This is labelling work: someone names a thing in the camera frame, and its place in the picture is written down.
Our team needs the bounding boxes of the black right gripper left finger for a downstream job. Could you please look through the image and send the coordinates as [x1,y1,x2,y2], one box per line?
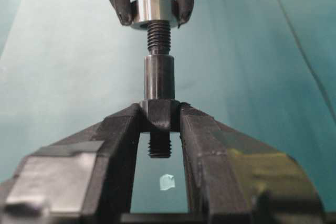
[1,104,140,223]

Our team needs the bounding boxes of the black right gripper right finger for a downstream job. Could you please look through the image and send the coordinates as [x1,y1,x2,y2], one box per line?
[180,103,325,223]

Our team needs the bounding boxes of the dark threaded metal shaft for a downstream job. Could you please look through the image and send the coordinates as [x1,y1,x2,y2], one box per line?
[140,20,179,158]

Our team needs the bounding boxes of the small white tape piece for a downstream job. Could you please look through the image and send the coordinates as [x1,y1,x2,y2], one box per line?
[159,174,175,191]

